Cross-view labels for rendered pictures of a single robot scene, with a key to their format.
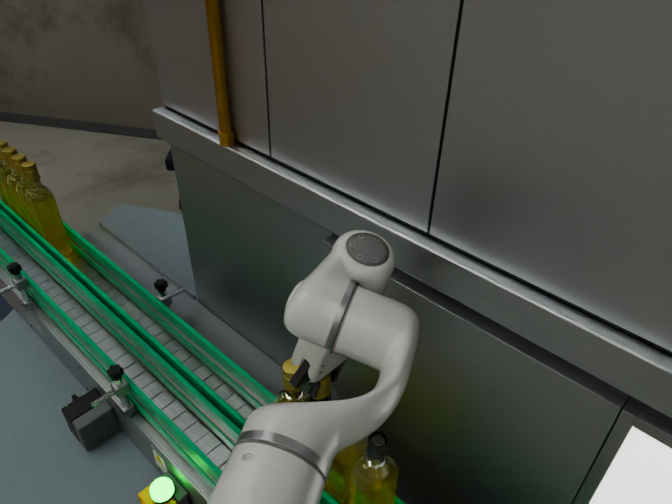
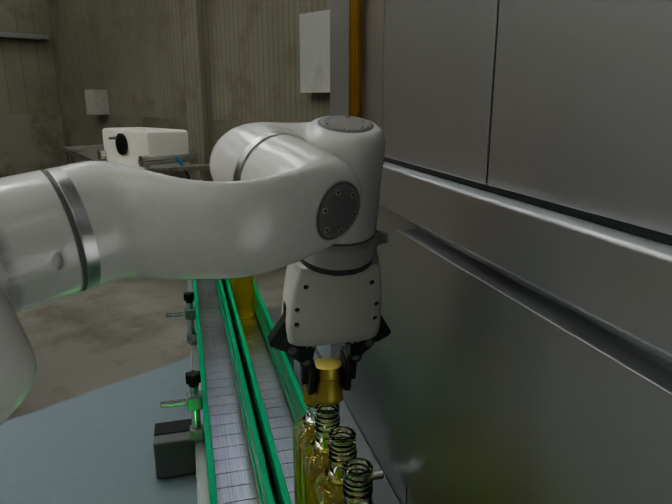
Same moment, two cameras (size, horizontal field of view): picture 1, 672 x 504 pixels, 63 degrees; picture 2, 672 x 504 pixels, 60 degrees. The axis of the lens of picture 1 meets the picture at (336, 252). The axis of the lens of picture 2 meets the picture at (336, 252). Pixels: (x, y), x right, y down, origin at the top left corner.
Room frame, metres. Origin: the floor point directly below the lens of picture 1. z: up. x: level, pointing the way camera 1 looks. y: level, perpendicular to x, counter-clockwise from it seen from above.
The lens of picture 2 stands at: (0.05, -0.32, 1.48)
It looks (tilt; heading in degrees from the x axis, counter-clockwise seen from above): 15 degrees down; 33
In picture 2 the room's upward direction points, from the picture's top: straight up
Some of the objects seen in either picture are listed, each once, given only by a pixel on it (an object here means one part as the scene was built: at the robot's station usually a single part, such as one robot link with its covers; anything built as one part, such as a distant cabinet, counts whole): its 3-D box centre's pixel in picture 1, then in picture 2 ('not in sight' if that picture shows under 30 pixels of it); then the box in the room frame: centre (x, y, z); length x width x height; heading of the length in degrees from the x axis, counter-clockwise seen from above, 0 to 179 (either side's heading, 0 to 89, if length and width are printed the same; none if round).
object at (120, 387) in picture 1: (111, 398); (182, 408); (0.68, 0.43, 0.94); 0.07 x 0.04 x 0.13; 138
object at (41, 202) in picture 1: (44, 211); (241, 267); (1.23, 0.78, 1.02); 0.06 x 0.06 x 0.28; 48
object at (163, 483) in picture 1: (161, 489); not in sight; (0.56, 0.32, 0.84); 0.04 x 0.04 x 0.03
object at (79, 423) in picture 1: (91, 419); (175, 448); (0.74, 0.53, 0.79); 0.08 x 0.08 x 0.08; 48
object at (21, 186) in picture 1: (34, 203); not in sight; (1.26, 0.82, 1.02); 0.06 x 0.06 x 0.28; 48
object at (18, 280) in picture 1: (12, 291); (181, 318); (0.99, 0.78, 0.94); 0.07 x 0.04 x 0.13; 138
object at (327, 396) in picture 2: (319, 381); (327, 380); (0.55, 0.02, 1.17); 0.04 x 0.04 x 0.04
